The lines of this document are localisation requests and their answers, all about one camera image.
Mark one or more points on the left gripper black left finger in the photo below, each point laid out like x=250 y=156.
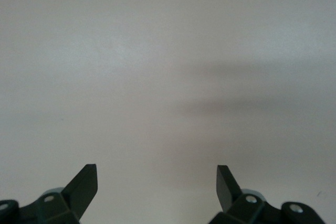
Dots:
x=78 y=192

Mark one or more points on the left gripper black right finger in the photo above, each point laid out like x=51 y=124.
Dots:
x=225 y=190

